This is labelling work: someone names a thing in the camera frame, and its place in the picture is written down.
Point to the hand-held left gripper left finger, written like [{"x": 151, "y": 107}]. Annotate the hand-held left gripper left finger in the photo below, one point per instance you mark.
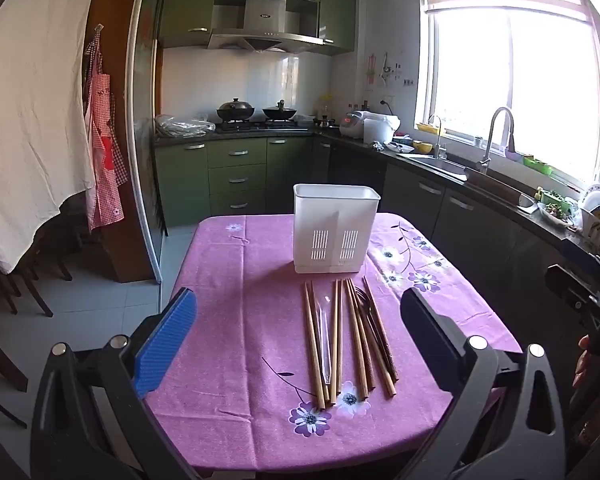
[{"x": 166, "y": 342}]

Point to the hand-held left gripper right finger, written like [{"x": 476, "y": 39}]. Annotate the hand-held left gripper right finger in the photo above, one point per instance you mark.
[{"x": 432, "y": 340}]

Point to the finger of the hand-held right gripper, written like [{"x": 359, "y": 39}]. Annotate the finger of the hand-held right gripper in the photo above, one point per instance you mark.
[{"x": 567, "y": 285}]

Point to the dark brown wooden chopstick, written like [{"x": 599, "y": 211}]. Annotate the dark brown wooden chopstick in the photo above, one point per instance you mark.
[
  {"x": 380, "y": 330},
  {"x": 377, "y": 355}
]

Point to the metal fork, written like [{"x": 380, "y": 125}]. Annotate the metal fork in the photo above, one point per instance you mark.
[{"x": 365, "y": 305}]

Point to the row of light bamboo chopsticks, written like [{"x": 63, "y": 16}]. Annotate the row of light bamboo chopsticks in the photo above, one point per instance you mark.
[{"x": 336, "y": 340}]

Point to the clear plastic spoon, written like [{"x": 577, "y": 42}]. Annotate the clear plastic spoon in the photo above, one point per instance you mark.
[{"x": 325, "y": 345}]

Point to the white plastic utensil holder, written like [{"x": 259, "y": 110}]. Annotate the white plastic utensil holder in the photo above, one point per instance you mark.
[{"x": 330, "y": 220}]

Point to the person's right hand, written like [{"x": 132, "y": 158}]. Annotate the person's right hand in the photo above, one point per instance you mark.
[{"x": 583, "y": 360}]

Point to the plate of food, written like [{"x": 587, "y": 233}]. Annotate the plate of food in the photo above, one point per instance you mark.
[{"x": 557, "y": 210}]

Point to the white round plate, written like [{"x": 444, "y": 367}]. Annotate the white round plate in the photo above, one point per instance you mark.
[{"x": 596, "y": 205}]

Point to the purple floral tablecloth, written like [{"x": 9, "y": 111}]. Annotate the purple floral tablecloth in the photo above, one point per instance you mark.
[{"x": 250, "y": 310}]

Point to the black kitchen countertop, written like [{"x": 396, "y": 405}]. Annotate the black kitchen countertop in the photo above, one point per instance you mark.
[{"x": 505, "y": 200}]

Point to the green plastic container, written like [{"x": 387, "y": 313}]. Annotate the green plastic container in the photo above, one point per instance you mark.
[{"x": 537, "y": 164}]

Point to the dark wooden chairs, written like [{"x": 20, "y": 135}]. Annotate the dark wooden chairs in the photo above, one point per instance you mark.
[{"x": 15, "y": 290}]

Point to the tall steel faucet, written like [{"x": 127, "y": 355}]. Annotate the tall steel faucet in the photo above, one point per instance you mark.
[{"x": 495, "y": 130}]

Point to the steel sink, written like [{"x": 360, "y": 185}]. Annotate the steel sink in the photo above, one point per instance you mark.
[{"x": 445, "y": 164}]

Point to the green kitchen base cabinets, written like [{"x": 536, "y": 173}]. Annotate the green kitchen base cabinets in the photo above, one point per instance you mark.
[{"x": 235, "y": 175}]

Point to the yellow bowl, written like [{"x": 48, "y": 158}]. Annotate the yellow bowl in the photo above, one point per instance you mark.
[{"x": 422, "y": 147}]

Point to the white bowl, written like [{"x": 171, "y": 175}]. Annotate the white bowl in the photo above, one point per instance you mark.
[{"x": 399, "y": 147}]

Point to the small steel faucet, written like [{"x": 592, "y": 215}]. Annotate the small steel faucet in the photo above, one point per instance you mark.
[{"x": 439, "y": 135}]

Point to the red checkered apron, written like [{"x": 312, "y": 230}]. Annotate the red checkered apron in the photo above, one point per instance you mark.
[{"x": 105, "y": 150}]

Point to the kitchen window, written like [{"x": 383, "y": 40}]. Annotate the kitchen window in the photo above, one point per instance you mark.
[{"x": 520, "y": 80}]

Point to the clear plastic bags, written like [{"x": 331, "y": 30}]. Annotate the clear plastic bags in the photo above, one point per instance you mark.
[{"x": 180, "y": 126}]

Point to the rice cooker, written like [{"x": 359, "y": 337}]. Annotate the rice cooker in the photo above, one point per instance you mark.
[{"x": 352, "y": 124}]

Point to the sliding glass door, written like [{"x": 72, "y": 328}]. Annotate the sliding glass door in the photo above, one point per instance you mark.
[{"x": 147, "y": 110}]

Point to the gas stove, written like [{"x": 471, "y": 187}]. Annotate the gas stove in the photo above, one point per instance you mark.
[{"x": 260, "y": 126}]

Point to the black lidded wok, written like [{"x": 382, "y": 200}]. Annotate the black lidded wok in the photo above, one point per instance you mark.
[{"x": 236, "y": 109}]

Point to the black open wok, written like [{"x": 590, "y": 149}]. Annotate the black open wok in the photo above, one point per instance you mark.
[{"x": 280, "y": 111}]

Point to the white hanging cloth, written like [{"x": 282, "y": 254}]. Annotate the white hanging cloth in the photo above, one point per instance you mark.
[{"x": 25, "y": 110}]

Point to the steel range hood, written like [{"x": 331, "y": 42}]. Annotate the steel range hood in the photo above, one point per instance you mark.
[{"x": 265, "y": 30}]

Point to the green upper kitchen cabinets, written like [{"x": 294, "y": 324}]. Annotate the green upper kitchen cabinets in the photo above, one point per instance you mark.
[{"x": 185, "y": 5}]

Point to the red wall decoration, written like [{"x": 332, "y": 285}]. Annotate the red wall decoration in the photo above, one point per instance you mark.
[{"x": 372, "y": 71}]

